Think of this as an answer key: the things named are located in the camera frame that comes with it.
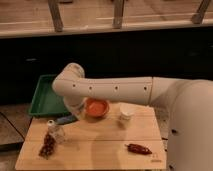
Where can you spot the red chili pepper toy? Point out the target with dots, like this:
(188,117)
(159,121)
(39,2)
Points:
(138,149)

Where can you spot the red grape bunch toy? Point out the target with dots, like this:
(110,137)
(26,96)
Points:
(48,146)

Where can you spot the clear plastic bottle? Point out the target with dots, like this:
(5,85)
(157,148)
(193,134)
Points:
(56,131)

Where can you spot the blue-grey sponge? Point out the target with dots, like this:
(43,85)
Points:
(66,120)

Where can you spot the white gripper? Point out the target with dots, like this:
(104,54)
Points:
(76,109)

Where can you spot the green plastic tray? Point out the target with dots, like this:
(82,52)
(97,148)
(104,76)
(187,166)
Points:
(45,102)

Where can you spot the orange plastic bowl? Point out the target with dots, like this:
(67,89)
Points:
(96,108)

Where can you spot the small white cup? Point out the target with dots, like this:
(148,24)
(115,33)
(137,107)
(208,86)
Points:
(126,111)

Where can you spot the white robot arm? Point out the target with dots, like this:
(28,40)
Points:
(188,101)

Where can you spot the wooden table board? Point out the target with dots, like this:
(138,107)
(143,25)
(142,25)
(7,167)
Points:
(97,145)

